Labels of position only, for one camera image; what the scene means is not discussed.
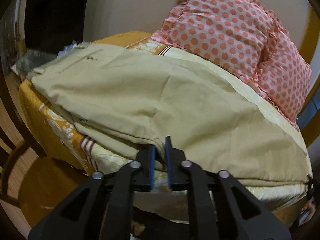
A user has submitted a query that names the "crumpled grey-white cloth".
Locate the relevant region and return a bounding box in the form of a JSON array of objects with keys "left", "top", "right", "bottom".
[{"left": 11, "top": 41, "right": 90, "bottom": 78}]

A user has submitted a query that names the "left pink polka-dot pillow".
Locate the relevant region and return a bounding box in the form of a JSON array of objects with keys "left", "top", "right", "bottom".
[{"left": 151, "top": 0, "right": 291, "bottom": 86}]

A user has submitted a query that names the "cream floral bedsheet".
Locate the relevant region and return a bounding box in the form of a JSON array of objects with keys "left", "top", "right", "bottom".
[{"left": 94, "top": 41, "right": 313, "bottom": 224}]

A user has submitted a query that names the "wooden chair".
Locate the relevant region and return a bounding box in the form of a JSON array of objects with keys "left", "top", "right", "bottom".
[{"left": 0, "top": 72, "right": 83, "bottom": 221}]

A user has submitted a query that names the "pink polka-dot pillow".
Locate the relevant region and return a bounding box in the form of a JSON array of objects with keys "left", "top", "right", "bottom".
[
  {"left": 257, "top": 10, "right": 312, "bottom": 128},
  {"left": 151, "top": 0, "right": 291, "bottom": 86}
]

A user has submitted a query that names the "right pink polka-dot pillow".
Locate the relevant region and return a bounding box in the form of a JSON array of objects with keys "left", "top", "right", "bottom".
[{"left": 257, "top": 10, "right": 312, "bottom": 128}]

